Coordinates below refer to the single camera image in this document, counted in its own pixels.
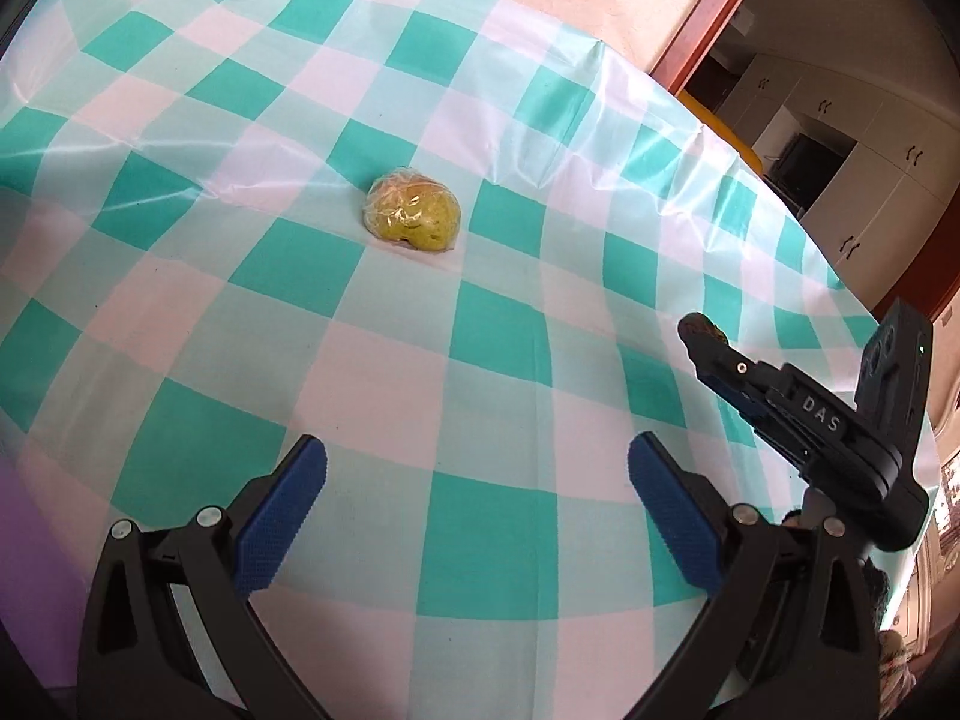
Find purple box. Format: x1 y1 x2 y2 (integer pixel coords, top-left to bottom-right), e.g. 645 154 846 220
0 458 88 689

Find white kitchen cabinets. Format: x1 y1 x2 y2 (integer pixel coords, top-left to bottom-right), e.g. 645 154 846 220
718 55 958 307

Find dark passion fruit middle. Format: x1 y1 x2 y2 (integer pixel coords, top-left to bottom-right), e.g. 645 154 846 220
677 312 729 344

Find red wooden door frame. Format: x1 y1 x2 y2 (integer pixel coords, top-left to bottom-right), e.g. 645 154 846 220
651 0 743 94

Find teal checkered tablecloth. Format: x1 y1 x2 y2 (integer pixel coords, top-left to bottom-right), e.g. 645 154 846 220
2 0 875 718

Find wrapped yellow fruit half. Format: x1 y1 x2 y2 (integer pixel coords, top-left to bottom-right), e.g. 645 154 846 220
361 167 460 252

